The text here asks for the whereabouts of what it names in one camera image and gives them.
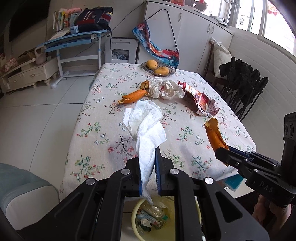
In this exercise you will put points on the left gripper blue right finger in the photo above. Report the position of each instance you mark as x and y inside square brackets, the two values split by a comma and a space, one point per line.
[159, 170]

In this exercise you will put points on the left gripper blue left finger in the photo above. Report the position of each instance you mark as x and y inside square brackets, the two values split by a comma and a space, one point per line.
[139, 178]

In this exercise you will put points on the blue milk carton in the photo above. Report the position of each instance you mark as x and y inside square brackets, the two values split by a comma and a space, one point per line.
[156, 224]

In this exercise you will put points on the clear plastic bottle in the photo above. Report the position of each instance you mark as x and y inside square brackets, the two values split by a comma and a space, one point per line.
[155, 211]

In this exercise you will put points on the white tissue paper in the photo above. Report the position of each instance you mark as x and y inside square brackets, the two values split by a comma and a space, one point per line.
[143, 122]

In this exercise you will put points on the curled orange peel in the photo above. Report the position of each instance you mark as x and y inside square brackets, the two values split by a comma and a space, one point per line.
[214, 135]

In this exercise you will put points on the long orange peel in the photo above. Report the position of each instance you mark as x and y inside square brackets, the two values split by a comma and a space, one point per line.
[132, 97]

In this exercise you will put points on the orange red snack bag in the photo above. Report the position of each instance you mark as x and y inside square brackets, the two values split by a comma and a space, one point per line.
[202, 105]

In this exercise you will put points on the white paper wrapper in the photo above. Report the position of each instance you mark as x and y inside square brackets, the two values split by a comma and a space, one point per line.
[165, 89]

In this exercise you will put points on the small white tissue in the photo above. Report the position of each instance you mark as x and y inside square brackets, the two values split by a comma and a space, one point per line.
[145, 221]

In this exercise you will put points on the yellow trash bin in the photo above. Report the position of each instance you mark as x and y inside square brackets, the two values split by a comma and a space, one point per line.
[167, 232]

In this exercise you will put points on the person right hand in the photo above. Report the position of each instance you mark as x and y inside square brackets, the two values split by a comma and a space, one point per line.
[271, 216]

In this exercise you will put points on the floral white tablecloth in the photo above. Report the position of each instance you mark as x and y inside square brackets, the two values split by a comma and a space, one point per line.
[101, 143]

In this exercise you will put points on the lower yellow mango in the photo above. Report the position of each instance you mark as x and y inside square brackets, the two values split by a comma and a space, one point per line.
[163, 71]

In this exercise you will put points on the yellow mango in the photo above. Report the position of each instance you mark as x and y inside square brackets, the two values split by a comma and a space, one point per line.
[163, 71]
[152, 64]

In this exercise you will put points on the woven wicker fruit basket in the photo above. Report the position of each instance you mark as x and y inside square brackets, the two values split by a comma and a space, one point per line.
[171, 72]

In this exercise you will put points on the upper yellow mango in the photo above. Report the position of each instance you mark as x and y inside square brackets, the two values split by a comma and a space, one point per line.
[152, 64]

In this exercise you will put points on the black folding chairs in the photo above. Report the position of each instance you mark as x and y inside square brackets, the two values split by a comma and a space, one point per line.
[243, 87]

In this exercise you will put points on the colorful hanging fabric bag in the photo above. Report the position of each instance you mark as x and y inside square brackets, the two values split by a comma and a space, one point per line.
[166, 56]

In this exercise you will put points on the light blue sofa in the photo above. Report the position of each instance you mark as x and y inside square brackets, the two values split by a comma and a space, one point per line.
[25, 197]

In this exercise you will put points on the wooden chair with cushion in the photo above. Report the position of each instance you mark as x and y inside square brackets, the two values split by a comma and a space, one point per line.
[218, 56]

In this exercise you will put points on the white tall cabinet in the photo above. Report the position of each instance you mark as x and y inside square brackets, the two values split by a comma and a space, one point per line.
[192, 30]

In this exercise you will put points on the blue study desk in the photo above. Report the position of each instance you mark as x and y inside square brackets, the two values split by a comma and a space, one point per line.
[82, 47]

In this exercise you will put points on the dark striped backpack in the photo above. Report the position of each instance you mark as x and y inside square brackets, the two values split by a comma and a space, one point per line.
[95, 19]

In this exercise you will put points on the white tv cabinet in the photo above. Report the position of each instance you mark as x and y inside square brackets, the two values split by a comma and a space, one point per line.
[29, 74]

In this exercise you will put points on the row of books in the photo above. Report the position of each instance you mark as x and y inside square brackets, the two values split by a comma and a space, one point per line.
[64, 18]

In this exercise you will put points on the black wall television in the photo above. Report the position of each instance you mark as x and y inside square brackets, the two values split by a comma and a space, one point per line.
[27, 14]

